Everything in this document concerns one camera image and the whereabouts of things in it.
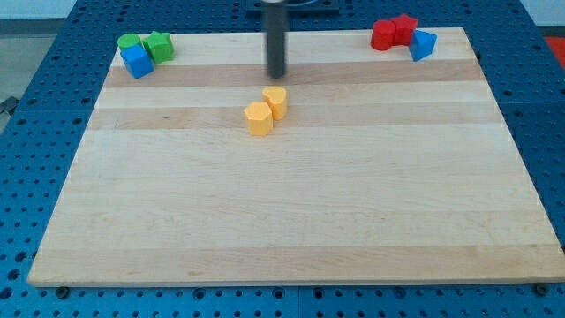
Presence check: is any red star block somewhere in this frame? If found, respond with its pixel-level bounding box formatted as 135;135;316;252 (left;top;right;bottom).
391;13;418;46

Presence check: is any light wooden board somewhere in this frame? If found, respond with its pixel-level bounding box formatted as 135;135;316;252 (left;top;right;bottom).
28;27;564;287

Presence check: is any green cylinder block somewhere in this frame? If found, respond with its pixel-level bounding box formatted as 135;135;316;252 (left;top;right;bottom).
117;33;141;50

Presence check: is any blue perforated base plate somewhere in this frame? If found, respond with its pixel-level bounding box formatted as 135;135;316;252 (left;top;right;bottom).
1;1;564;317

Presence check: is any blue triangle block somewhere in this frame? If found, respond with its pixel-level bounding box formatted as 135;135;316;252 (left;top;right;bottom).
409;30;437;62

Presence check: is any green star block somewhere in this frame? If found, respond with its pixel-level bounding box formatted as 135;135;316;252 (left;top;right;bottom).
141;31;174;64

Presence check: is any red cylinder block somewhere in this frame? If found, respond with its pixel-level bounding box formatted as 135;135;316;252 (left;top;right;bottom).
371;19;396;51

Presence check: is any yellow hexagon block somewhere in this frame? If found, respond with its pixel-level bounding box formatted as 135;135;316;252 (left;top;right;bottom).
244;102;274;136

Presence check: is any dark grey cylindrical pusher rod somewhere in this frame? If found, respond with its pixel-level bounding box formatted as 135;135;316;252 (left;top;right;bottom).
263;0;288;80

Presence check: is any blue cube block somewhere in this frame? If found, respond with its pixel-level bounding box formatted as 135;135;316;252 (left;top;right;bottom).
120;44;154;79

